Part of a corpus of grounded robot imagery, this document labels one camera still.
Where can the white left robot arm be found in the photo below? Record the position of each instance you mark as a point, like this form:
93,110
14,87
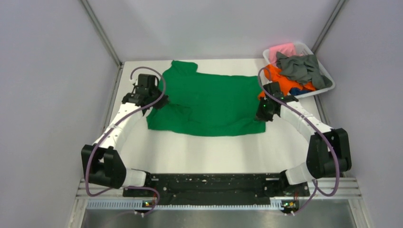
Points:
102,163

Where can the orange t shirt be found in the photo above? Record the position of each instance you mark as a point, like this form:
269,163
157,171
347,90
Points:
272,74

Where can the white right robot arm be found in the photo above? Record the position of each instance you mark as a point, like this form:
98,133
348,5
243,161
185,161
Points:
328,148

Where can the green t shirt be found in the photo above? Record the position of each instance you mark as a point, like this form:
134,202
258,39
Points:
209,105

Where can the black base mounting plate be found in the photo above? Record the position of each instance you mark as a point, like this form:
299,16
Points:
218,189

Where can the white slotted cable duct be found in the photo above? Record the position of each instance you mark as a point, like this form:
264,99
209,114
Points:
137,204

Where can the blue t shirt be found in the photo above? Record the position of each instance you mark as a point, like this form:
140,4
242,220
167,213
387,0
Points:
297,91

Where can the grey t shirt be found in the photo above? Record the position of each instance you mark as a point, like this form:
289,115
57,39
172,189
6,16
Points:
302,69

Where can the aluminium frame rail left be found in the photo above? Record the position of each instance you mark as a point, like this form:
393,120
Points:
105,64

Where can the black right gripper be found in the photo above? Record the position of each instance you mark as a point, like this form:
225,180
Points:
260,115

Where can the pink t shirt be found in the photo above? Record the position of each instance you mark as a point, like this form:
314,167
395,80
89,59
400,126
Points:
287,49

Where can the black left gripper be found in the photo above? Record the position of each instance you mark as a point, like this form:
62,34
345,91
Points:
164,99

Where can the white plastic laundry bin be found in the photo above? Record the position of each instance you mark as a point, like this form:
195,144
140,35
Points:
302,49

